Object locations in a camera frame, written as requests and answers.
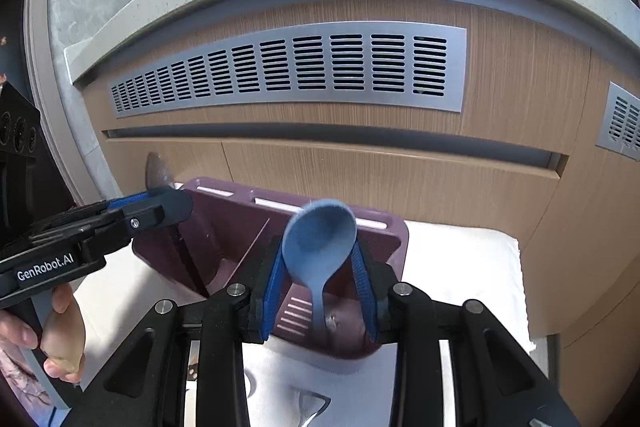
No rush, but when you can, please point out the short metal vent grille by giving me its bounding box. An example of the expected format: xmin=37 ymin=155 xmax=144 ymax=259
xmin=595 ymin=82 xmax=640 ymax=155

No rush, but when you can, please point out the wooden kitchen cabinet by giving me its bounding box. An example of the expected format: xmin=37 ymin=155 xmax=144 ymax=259
xmin=65 ymin=0 xmax=640 ymax=427

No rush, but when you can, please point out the purple plastic utensil holder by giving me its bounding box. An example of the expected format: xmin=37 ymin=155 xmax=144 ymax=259
xmin=132 ymin=177 xmax=411 ymax=373

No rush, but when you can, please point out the black appliance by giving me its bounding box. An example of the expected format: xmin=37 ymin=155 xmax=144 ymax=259
xmin=0 ymin=79 xmax=76 ymax=233

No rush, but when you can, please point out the white cloth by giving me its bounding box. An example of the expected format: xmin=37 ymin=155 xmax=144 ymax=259
xmin=75 ymin=217 xmax=540 ymax=427

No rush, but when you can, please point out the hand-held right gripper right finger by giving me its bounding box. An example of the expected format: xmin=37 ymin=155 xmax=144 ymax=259
xmin=350 ymin=243 xmax=582 ymax=427

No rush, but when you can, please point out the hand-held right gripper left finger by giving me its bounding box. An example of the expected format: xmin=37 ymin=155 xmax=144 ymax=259
xmin=75 ymin=237 xmax=287 ymax=427

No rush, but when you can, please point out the small metal spoon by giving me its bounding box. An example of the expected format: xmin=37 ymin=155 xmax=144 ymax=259
xmin=295 ymin=391 xmax=332 ymax=427

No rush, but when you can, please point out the pink clothing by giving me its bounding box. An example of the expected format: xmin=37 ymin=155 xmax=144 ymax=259
xmin=0 ymin=342 xmax=58 ymax=427

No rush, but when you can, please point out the blue plastic spoon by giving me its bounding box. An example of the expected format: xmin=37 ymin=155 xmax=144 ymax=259
xmin=282 ymin=199 xmax=358 ymax=344

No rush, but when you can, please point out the long metal vent grille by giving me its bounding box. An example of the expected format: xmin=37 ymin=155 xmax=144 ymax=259
xmin=110 ymin=24 xmax=468 ymax=118

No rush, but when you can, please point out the person's left hand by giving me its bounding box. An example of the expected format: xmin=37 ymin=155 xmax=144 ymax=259
xmin=0 ymin=282 xmax=87 ymax=384

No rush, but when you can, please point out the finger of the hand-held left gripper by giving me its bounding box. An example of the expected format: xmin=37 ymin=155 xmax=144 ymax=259
xmin=20 ymin=189 xmax=173 ymax=243
xmin=80 ymin=191 xmax=194 ymax=265

